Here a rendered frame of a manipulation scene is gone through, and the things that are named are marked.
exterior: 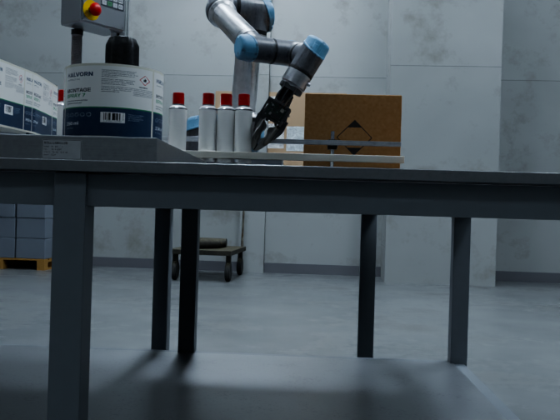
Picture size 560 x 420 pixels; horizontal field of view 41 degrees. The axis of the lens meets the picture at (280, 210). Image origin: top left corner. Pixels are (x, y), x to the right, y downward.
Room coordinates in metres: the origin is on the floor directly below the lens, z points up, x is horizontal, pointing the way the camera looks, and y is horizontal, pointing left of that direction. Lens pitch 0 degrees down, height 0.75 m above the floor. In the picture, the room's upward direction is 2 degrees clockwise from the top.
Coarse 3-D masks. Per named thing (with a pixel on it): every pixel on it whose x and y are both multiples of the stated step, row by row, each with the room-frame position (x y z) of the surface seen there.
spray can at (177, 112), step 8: (176, 96) 2.17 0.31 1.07; (176, 104) 2.18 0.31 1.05; (176, 112) 2.17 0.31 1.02; (184, 112) 2.18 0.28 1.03; (176, 120) 2.16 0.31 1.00; (184, 120) 2.18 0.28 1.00; (176, 128) 2.16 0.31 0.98; (184, 128) 2.18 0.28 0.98; (168, 136) 2.18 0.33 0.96; (176, 136) 2.16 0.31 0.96; (184, 136) 2.18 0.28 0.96; (176, 144) 2.16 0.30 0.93; (184, 144) 2.18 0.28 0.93
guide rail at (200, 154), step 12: (204, 156) 2.14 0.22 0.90; (216, 156) 2.14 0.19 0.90; (228, 156) 2.14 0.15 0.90; (240, 156) 2.14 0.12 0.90; (252, 156) 2.14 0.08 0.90; (264, 156) 2.14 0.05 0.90; (276, 156) 2.14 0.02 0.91; (288, 156) 2.13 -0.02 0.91; (300, 156) 2.13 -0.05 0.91; (312, 156) 2.13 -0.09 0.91; (324, 156) 2.13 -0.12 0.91; (336, 156) 2.13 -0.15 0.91; (348, 156) 2.13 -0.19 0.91; (360, 156) 2.13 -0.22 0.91; (372, 156) 2.12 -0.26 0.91; (384, 156) 2.12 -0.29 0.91; (396, 156) 2.12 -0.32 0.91
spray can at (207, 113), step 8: (208, 96) 2.17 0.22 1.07; (208, 104) 2.17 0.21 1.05; (200, 112) 2.17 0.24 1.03; (208, 112) 2.16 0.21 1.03; (216, 112) 2.17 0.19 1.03; (200, 120) 2.17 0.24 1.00; (208, 120) 2.16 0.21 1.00; (216, 120) 2.18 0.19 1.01; (200, 128) 2.16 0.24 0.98; (208, 128) 2.16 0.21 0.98; (216, 128) 2.18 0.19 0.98; (200, 136) 2.16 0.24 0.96; (208, 136) 2.16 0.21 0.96; (200, 144) 2.16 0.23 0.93; (208, 144) 2.16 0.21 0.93; (208, 160) 2.16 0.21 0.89
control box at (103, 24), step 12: (72, 0) 2.21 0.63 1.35; (84, 0) 2.19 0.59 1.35; (96, 0) 2.23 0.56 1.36; (72, 12) 2.21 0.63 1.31; (84, 12) 2.19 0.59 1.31; (108, 12) 2.27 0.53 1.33; (120, 12) 2.30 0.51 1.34; (72, 24) 2.23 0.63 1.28; (84, 24) 2.23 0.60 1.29; (96, 24) 2.24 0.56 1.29; (108, 24) 2.27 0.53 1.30; (120, 24) 2.30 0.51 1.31
